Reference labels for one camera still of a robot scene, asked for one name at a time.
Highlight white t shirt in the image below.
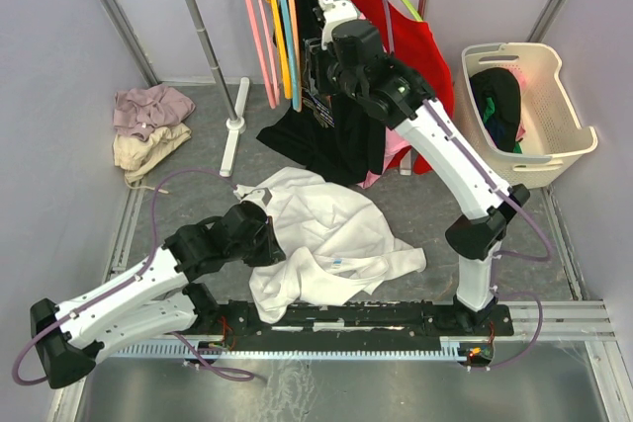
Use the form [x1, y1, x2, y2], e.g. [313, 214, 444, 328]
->
[249, 167, 426, 323]

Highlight orange wavy hanger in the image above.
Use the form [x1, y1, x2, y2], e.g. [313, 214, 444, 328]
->
[288, 0, 302, 103]

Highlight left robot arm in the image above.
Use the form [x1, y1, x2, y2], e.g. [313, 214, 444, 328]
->
[30, 201, 286, 389]

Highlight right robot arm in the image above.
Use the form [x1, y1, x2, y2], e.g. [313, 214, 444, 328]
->
[306, 19, 529, 334]

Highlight black t shirt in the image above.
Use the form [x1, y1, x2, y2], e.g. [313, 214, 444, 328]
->
[257, 0, 386, 186]

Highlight yellow hanger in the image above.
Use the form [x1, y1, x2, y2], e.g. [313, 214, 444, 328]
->
[270, 0, 292, 100]

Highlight red t shirt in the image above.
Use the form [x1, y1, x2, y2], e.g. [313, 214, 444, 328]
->
[330, 0, 455, 176]

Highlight pink t shirt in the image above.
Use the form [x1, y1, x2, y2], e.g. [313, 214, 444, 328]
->
[358, 128, 410, 189]

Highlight blue hanger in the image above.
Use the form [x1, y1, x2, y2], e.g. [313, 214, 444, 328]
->
[280, 0, 302, 113]

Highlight pink wavy hanger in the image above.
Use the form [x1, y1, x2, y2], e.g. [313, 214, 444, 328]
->
[255, 0, 280, 109]

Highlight beige crumpled cloth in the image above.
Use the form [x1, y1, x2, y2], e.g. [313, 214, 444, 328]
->
[113, 124, 192, 190]

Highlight dark clothes in basket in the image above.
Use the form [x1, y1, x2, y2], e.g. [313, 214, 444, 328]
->
[469, 67, 522, 154]

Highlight mauve crumpled cloth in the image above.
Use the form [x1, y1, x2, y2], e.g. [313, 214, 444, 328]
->
[113, 84, 196, 141]

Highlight cream laundry basket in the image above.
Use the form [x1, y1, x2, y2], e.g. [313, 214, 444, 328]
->
[453, 42, 598, 189]

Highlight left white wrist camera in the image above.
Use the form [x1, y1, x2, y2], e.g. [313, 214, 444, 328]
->
[233, 185, 272, 209]

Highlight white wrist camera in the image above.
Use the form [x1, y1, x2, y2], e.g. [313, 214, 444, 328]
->
[318, 0, 365, 50]
[233, 185, 272, 209]

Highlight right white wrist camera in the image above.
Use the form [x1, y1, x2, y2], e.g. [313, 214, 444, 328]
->
[318, 0, 365, 50]

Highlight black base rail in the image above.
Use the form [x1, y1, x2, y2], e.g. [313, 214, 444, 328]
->
[185, 300, 514, 360]

